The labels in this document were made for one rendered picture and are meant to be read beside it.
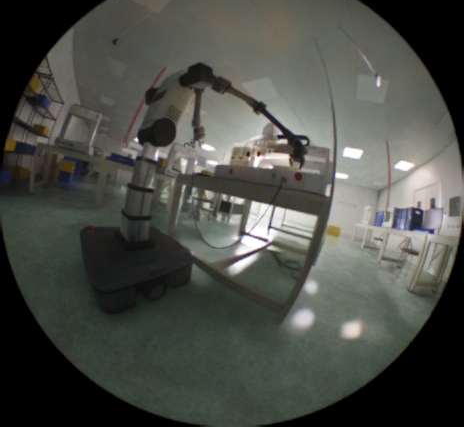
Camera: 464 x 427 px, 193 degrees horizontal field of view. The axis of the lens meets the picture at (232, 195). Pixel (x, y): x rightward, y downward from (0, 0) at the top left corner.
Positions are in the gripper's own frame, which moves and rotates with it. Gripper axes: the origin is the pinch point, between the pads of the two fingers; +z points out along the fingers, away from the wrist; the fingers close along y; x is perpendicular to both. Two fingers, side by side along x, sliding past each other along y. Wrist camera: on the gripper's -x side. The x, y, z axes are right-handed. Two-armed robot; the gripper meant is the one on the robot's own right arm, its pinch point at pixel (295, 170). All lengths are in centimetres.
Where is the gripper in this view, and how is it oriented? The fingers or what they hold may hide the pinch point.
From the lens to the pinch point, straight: 89.4
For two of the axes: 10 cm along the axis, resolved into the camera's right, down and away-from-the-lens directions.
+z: -2.3, 9.7, -0.1
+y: -7.9, -1.8, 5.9
